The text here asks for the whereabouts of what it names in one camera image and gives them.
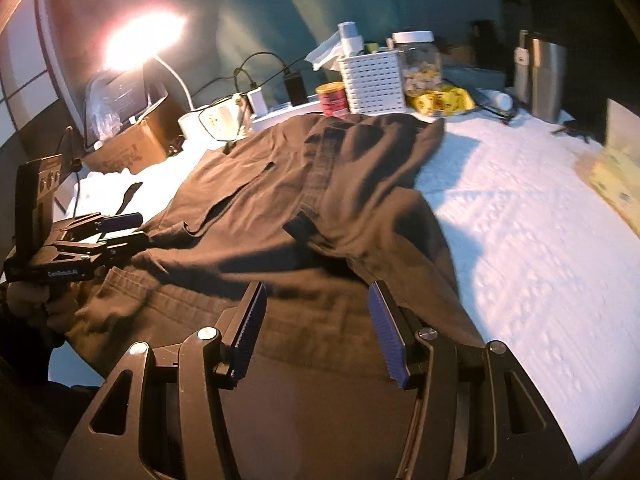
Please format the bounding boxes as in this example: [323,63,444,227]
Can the cardboard box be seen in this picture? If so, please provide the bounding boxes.
[81,94,187,172]

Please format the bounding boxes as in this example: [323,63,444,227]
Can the clear plastic bag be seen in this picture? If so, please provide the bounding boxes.
[84,67,168,145]

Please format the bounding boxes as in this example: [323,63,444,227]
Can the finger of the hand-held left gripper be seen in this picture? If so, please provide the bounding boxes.
[52,232,152,267]
[61,212,146,236]

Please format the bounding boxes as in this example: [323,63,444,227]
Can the black power adapter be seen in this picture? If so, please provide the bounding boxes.
[283,72,309,107]

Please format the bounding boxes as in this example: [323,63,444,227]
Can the white paper cup stack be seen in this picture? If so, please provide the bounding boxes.
[337,21,365,59]

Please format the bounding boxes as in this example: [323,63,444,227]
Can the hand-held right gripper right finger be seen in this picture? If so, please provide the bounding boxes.
[366,280,583,480]

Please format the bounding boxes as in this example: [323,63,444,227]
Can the brown printed t-shirt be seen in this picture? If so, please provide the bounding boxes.
[62,112,486,480]

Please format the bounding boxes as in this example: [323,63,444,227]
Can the white tissue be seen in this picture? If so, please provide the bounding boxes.
[304,30,347,72]

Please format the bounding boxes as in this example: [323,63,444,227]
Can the glass jar white lid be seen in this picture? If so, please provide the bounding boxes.
[391,31,445,97]

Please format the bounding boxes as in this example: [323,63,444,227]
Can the slim silver flask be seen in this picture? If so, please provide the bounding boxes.
[514,30,534,104]

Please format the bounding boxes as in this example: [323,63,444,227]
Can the black strap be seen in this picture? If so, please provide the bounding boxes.
[116,181,144,217]

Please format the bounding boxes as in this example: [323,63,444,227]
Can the black power cable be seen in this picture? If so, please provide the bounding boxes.
[192,51,301,106]

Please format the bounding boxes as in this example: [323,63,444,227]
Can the white perforated basket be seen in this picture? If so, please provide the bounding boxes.
[337,50,407,115]

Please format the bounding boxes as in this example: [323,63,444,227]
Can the person's left hand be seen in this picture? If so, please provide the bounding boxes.
[4,282,62,333]

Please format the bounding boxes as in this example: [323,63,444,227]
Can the small white bottle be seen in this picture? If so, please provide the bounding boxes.
[480,89,516,114]

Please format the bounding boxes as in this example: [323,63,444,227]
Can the white charger block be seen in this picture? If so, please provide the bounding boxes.
[247,87,269,117]

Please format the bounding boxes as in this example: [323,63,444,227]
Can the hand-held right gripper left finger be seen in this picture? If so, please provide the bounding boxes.
[52,281,268,480]

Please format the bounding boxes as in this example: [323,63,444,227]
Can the red can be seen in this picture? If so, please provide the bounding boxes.
[315,81,349,119]

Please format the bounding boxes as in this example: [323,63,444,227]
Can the yellow snack packet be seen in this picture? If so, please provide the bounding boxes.
[407,85,476,117]

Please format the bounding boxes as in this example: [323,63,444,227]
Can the white power strip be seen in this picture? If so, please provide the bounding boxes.
[250,100,326,134]

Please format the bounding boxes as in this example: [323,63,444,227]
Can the steel tumbler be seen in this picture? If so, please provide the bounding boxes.
[530,35,569,124]

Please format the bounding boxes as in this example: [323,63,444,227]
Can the small black object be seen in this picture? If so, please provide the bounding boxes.
[550,124,597,142]

